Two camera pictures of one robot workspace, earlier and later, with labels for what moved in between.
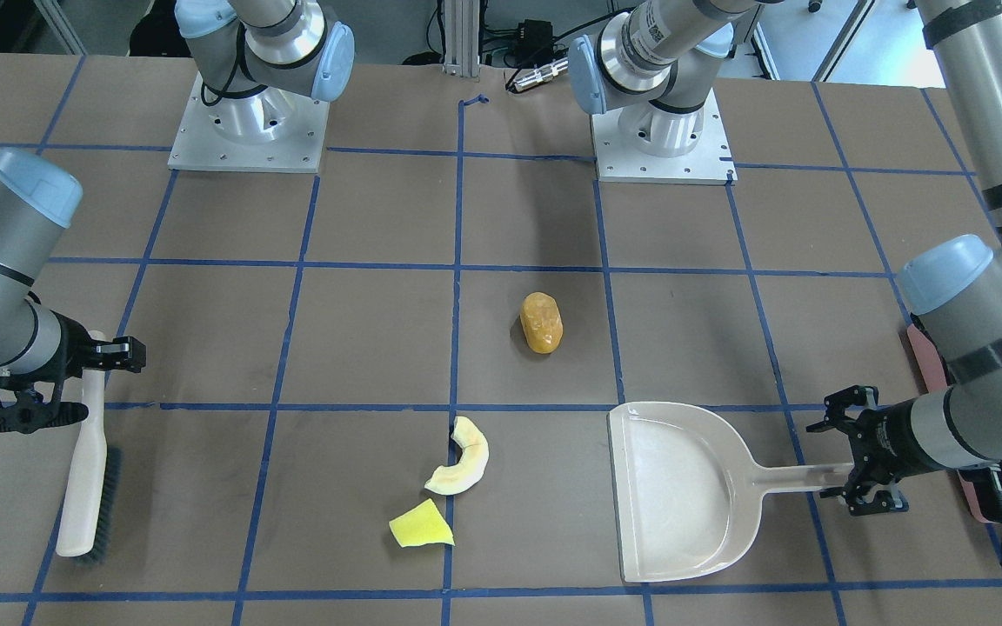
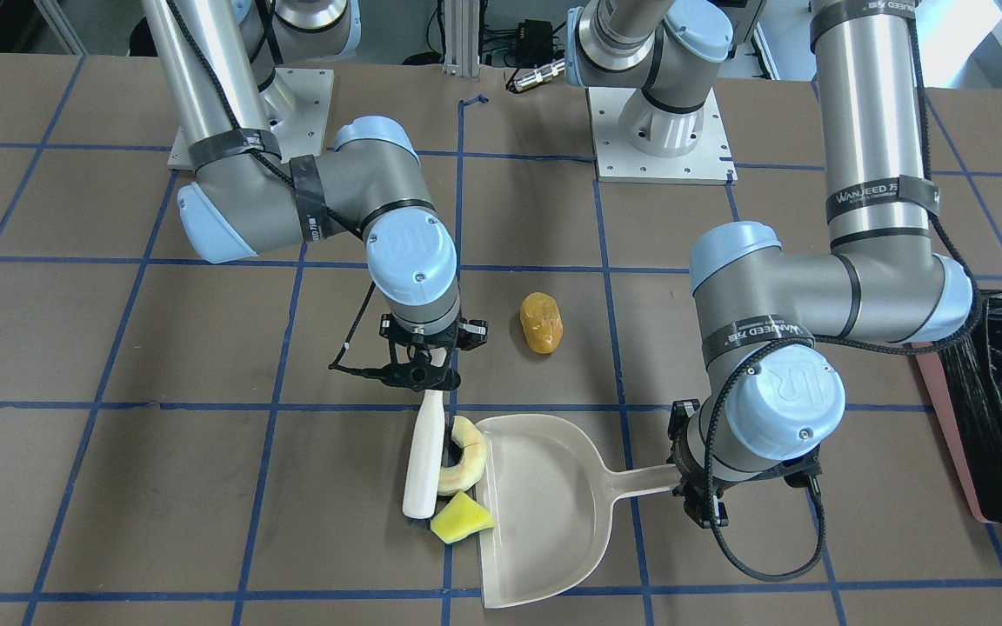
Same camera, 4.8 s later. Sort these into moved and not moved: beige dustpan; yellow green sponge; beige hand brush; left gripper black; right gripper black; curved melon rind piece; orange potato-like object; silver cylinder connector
Moved: yellow green sponge; right gripper black; beige hand brush; beige dustpan; left gripper black
Not moved: curved melon rind piece; silver cylinder connector; orange potato-like object
